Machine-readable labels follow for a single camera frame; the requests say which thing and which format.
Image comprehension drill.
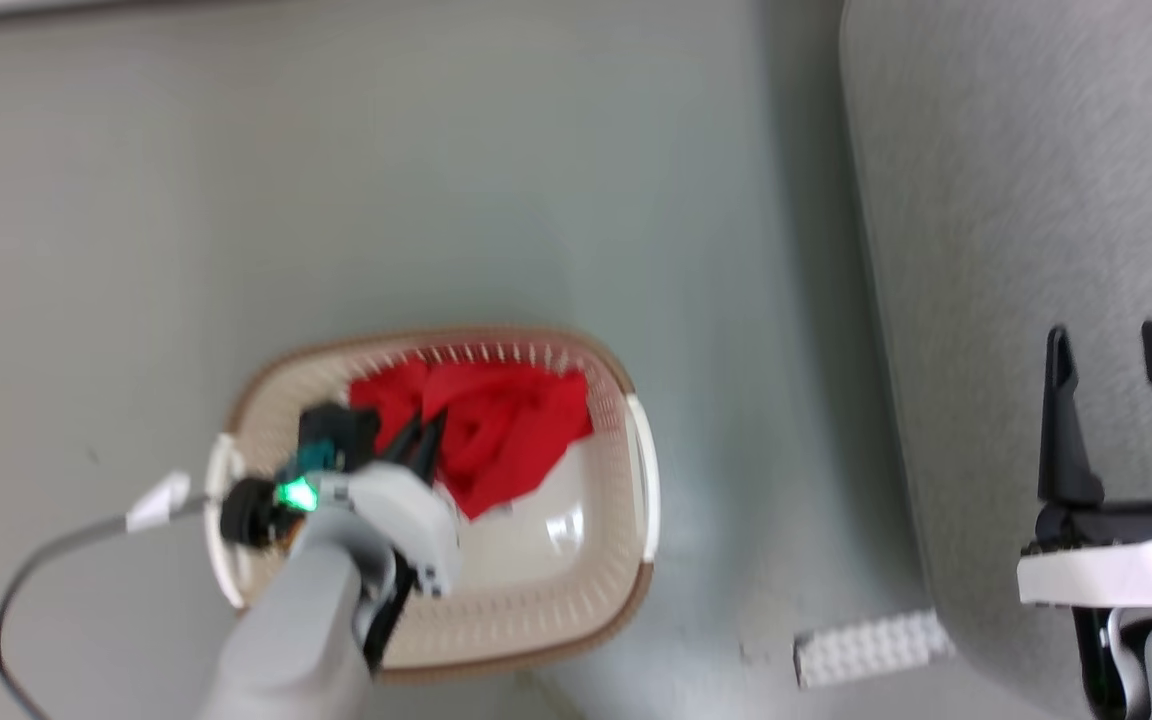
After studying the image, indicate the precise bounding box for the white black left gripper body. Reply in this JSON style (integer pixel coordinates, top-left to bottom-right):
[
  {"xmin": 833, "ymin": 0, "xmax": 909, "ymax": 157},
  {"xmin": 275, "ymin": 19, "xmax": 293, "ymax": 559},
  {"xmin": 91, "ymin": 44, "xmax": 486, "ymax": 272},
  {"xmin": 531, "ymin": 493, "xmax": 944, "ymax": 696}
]
[{"xmin": 276, "ymin": 462, "xmax": 464, "ymax": 599}]

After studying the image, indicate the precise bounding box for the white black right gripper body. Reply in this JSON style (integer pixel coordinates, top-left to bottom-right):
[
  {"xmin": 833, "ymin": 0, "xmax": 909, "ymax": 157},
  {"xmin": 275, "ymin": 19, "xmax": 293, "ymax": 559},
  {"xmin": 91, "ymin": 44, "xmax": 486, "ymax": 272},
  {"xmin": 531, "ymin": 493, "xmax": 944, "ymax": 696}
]
[{"xmin": 1016, "ymin": 498, "xmax": 1152, "ymax": 613}]

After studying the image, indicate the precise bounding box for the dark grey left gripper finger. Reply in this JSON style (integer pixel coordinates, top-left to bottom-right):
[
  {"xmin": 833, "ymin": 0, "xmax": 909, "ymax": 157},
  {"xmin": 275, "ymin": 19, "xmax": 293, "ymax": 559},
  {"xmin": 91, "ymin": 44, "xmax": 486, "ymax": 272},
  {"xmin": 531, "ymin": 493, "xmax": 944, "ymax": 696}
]
[
  {"xmin": 410, "ymin": 412, "xmax": 449, "ymax": 485},
  {"xmin": 381, "ymin": 413, "xmax": 427, "ymax": 473}
]

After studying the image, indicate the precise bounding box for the red cloth garment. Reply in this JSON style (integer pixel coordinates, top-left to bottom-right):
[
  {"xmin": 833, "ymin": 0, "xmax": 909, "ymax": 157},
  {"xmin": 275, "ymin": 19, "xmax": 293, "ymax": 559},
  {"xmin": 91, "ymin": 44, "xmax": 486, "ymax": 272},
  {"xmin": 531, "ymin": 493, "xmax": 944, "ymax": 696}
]
[{"xmin": 347, "ymin": 358, "xmax": 598, "ymax": 522}]

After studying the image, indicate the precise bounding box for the grey fabric sofa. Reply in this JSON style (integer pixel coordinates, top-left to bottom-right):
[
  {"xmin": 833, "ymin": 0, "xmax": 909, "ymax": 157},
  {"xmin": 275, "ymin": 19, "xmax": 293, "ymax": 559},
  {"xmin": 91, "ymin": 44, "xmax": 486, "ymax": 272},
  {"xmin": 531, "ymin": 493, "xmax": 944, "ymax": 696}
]
[{"xmin": 838, "ymin": 0, "xmax": 1152, "ymax": 720}]

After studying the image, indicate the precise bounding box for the beige plastic laundry basket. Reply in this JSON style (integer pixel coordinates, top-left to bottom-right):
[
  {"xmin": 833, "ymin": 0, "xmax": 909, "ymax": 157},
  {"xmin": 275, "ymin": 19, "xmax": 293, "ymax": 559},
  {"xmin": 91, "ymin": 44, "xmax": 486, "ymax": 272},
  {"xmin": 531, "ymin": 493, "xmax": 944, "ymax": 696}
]
[{"xmin": 204, "ymin": 325, "xmax": 660, "ymax": 687}]

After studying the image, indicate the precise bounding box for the white studded toy brick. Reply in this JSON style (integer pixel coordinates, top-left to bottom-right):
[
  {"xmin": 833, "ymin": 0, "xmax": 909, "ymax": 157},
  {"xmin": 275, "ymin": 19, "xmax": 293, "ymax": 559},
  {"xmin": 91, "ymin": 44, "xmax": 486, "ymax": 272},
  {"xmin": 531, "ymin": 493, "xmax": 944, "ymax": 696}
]
[{"xmin": 793, "ymin": 609, "xmax": 957, "ymax": 690}]

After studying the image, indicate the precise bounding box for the white cable tag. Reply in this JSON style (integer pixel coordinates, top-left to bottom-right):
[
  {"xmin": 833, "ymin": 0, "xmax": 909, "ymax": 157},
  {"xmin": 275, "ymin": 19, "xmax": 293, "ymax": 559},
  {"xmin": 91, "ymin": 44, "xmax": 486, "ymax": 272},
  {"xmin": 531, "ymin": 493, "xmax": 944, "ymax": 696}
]
[{"xmin": 125, "ymin": 471, "xmax": 193, "ymax": 533}]

